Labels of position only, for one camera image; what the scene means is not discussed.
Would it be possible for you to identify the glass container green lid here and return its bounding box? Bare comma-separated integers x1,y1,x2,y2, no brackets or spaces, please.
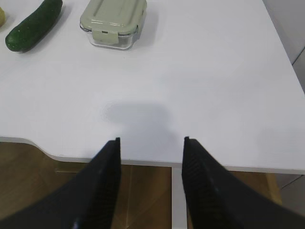
80,0,147,50

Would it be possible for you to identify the green cucumber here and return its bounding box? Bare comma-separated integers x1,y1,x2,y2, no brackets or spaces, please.
5,0,63,52

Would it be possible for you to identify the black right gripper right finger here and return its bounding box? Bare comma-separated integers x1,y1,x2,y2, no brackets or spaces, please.
182,137,305,229

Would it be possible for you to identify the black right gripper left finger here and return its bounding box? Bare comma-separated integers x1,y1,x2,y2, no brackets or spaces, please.
0,138,121,229

